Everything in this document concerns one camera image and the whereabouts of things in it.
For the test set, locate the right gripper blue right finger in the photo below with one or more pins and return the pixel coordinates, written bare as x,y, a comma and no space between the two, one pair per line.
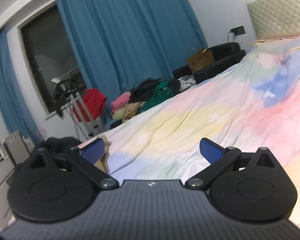
221,161

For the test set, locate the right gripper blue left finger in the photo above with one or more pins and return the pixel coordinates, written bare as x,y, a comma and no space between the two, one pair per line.
84,158

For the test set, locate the tan printed t-shirt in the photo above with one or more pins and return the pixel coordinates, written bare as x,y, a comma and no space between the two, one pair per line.
103,154

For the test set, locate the pink clothes hanger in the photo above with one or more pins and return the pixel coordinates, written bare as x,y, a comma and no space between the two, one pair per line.
42,134

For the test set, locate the dark navy garment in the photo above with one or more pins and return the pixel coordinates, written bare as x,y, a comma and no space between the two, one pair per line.
58,145

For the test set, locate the silver tripod stand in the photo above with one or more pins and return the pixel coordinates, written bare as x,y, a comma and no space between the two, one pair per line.
68,97

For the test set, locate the red t-shirt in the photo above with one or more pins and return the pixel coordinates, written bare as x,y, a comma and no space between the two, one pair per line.
95,101

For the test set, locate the beige patterned garment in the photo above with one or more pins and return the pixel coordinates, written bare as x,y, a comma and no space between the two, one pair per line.
127,111

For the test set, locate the white black chair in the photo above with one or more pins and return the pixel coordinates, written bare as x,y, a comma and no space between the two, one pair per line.
16,148

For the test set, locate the pink folded garment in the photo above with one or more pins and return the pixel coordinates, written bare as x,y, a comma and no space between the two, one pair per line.
120,101

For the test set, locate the pastel tie-dye bed sheet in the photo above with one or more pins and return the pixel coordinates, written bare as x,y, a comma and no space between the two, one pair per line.
252,104

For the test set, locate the blue left curtain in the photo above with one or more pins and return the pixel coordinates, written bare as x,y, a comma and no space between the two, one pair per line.
14,110

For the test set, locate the blue curtain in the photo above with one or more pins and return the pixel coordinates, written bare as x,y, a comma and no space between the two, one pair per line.
120,43
14,110

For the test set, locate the black garment pile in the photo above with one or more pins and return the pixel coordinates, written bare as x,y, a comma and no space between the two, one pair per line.
144,91

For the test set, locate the green garment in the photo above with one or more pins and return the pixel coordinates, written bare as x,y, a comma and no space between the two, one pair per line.
162,92

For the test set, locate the white vanity desk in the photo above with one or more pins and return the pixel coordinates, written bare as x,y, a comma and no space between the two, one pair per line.
6,170

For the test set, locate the brown paper bag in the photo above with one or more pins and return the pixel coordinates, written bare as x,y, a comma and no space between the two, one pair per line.
200,60

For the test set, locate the black sofa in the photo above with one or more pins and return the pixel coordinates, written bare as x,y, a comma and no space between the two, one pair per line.
225,55

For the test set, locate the dark window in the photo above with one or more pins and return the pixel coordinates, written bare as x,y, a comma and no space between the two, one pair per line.
48,54

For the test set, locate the blue right curtain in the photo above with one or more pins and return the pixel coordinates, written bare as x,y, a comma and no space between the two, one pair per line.
120,43

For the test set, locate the quilted beige headboard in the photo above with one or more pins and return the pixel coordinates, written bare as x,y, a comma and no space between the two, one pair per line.
274,19

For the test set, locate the wall power socket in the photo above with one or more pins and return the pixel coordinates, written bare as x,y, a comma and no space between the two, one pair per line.
240,30

